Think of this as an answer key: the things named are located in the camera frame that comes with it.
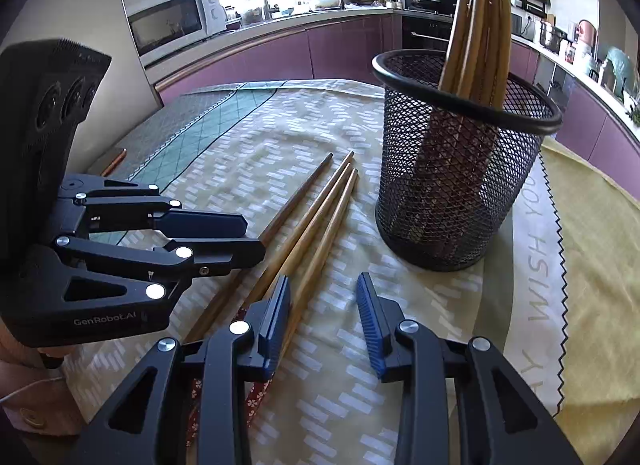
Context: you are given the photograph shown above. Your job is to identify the person's left forearm pink sleeve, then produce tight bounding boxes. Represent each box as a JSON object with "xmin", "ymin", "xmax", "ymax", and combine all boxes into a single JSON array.
[{"xmin": 0, "ymin": 330, "xmax": 88, "ymax": 446}]

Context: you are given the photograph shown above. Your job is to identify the black integrated stove oven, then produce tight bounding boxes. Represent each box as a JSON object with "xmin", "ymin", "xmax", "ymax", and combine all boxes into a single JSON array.
[{"xmin": 401, "ymin": 0, "xmax": 463, "ymax": 53}]

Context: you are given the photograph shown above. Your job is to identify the steel stockpot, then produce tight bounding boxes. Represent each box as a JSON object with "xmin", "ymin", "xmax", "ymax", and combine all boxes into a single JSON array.
[{"xmin": 539, "ymin": 22, "xmax": 568, "ymax": 53}]

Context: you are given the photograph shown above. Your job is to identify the grey refrigerator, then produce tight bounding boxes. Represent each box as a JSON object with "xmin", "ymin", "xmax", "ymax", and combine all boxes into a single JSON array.
[{"xmin": 0, "ymin": 0, "xmax": 165, "ymax": 170}]

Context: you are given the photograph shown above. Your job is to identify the bunch of wooden chopsticks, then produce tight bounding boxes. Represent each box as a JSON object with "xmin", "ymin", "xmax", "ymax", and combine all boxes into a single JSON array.
[{"xmin": 410, "ymin": 0, "xmax": 513, "ymax": 251}]

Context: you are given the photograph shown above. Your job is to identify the white microwave oven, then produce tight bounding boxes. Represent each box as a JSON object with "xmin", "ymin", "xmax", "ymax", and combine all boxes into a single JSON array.
[{"xmin": 126, "ymin": 0, "xmax": 227, "ymax": 70}]

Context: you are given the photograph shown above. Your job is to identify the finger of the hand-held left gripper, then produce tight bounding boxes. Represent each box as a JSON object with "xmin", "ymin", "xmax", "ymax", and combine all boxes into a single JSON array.
[
  {"xmin": 57, "ymin": 174, "xmax": 248, "ymax": 242},
  {"xmin": 52, "ymin": 234, "xmax": 267, "ymax": 304}
]

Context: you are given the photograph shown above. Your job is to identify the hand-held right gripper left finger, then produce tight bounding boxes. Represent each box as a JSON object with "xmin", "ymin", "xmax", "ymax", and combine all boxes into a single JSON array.
[{"xmin": 65, "ymin": 274, "xmax": 292, "ymax": 465}]

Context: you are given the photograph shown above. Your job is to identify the green quilted table mat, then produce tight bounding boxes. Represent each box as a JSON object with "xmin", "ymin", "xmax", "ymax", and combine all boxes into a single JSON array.
[{"xmin": 87, "ymin": 80, "xmax": 288, "ymax": 246}]

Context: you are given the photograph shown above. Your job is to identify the mint green appliance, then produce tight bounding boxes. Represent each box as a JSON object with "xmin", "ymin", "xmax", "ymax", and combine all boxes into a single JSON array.
[{"xmin": 602, "ymin": 47, "xmax": 636, "ymax": 96}]

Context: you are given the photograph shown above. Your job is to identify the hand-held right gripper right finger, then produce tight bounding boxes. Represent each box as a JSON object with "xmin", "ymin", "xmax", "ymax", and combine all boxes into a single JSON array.
[{"xmin": 356, "ymin": 272, "xmax": 583, "ymax": 465}]

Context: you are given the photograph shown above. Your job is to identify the pink thermos kettle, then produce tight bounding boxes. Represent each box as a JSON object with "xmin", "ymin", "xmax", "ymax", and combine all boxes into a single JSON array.
[{"xmin": 575, "ymin": 20, "xmax": 598, "ymax": 53}]

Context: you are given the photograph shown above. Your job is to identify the black mesh utensil holder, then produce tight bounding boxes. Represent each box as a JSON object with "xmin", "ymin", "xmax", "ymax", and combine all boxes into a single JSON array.
[{"xmin": 371, "ymin": 49, "xmax": 564, "ymax": 273}]

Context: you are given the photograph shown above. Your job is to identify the pink kitchen base cabinets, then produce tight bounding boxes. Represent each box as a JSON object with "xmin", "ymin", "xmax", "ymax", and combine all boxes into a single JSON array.
[
  {"xmin": 150, "ymin": 10, "xmax": 403, "ymax": 106},
  {"xmin": 507, "ymin": 37, "xmax": 640, "ymax": 186}
]

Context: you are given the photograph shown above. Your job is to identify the beige yellow printed tablecloth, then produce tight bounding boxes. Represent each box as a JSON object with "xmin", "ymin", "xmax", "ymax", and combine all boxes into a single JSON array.
[{"xmin": 60, "ymin": 77, "xmax": 640, "ymax": 465}]

